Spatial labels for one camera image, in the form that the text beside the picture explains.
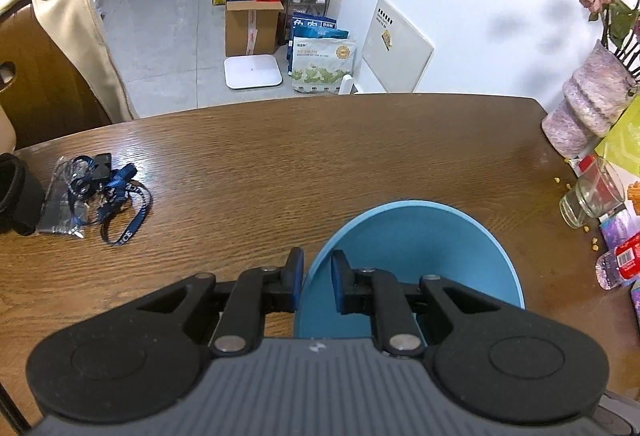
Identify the white green pet food bag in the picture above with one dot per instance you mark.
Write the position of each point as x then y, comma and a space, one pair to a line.
325, 65

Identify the black cup sleeve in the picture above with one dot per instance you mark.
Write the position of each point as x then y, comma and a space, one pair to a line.
20, 196

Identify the white panel board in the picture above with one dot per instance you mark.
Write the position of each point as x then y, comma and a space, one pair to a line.
397, 45

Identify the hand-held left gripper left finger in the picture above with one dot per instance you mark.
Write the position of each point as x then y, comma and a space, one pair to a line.
296, 278

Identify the clear plastic badge pouch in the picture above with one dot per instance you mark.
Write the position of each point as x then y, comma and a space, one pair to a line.
55, 211

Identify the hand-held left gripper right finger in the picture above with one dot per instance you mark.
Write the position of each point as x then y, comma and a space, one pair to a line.
339, 281

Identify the green box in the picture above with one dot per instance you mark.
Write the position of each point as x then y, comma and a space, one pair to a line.
625, 140

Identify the blue bowl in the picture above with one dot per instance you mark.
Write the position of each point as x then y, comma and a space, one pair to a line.
415, 246

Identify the cardboard box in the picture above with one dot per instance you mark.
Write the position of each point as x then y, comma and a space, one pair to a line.
252, 30

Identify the wooden chair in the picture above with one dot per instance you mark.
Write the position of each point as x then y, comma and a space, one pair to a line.
50, 80

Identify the beige jacket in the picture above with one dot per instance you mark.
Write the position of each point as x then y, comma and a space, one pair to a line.
85, 15

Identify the clear drinking glass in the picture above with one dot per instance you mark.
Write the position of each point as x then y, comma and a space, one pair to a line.
592, 196

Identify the red label plastic bottle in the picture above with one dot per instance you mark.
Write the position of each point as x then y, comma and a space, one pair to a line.
622, 261

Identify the blue pet food bag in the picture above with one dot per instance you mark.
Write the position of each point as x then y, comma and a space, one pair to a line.
315, 25

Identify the white bathroom scale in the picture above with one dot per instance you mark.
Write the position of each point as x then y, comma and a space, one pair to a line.
252, 71

